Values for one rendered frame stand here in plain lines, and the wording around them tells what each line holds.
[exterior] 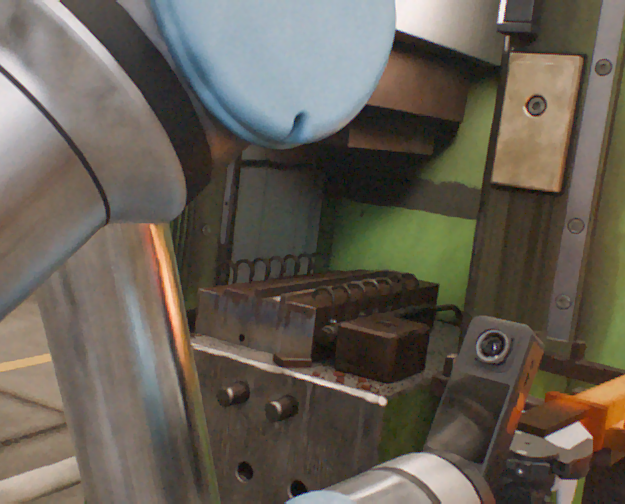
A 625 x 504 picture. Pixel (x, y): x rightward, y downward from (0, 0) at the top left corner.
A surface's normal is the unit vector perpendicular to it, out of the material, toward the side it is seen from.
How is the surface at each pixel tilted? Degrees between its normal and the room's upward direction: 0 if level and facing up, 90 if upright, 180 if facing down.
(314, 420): 90
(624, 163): 90
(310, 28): 85
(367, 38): 85
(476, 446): 62
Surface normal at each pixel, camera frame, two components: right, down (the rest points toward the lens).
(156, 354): 0.65, 0.19
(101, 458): -0.39, 0.37
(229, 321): -0.51, 0.05
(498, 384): -0.50, -0.44
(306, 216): 0.85, 0.18
